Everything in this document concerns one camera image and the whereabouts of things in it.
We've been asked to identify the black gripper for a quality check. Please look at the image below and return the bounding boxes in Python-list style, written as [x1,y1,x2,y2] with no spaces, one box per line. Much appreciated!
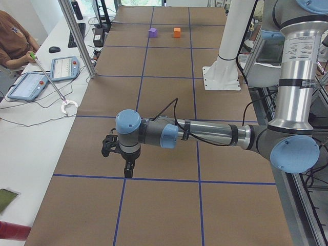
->
[121,150,140,178]

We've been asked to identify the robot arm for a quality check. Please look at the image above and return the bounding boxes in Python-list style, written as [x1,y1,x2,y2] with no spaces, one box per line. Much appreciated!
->
[101,1,327,178]

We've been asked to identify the purple foam block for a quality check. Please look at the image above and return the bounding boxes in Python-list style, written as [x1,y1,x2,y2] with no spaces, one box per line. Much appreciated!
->
[148,27,158,38]

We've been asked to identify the orange foam block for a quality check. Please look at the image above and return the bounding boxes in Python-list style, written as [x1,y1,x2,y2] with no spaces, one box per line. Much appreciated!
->
[173,27,181,38]

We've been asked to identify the brown paper table mat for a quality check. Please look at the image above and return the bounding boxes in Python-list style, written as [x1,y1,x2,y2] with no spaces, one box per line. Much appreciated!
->
[26,7,293,245]

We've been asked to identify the reacher grabber stick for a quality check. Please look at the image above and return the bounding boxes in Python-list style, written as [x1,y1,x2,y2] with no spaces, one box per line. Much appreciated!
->
[29,52,78,116]

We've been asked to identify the far teach pendant tablet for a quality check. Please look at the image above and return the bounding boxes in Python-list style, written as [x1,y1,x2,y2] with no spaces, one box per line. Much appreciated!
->
[50,56,79,81]

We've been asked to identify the teach pendant tablet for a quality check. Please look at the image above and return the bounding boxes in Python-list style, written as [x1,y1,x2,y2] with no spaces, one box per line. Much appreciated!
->
[7,72,48,101]
[50,56,79,81]

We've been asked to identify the near teach pendant tablet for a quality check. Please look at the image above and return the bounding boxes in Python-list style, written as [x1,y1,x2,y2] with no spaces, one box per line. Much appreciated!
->
[7,72,48,101]

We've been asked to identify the black power brick box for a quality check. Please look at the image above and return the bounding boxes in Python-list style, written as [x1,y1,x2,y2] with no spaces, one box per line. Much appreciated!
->
[93,28,105,47]

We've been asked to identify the red object table corner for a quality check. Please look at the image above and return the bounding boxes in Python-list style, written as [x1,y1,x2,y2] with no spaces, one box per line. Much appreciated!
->
[1,221,32,241]

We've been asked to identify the black computer mouse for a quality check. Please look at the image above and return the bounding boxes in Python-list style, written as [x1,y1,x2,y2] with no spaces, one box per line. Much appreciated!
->
[48,46,61,54]

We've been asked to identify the black keyboard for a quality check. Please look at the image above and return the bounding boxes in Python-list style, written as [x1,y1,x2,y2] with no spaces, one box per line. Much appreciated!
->
[67,23,87,49]

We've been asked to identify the seated person brown shirt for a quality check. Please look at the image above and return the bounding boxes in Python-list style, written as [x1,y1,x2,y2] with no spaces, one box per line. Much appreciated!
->
[1,10,40,70]

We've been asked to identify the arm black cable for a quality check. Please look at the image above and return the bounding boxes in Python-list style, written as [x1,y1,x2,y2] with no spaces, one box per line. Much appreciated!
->
[153,97,254,147]

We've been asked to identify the aluminium frame post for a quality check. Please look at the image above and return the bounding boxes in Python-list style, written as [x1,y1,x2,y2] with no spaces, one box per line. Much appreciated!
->
[58,0,95,78]

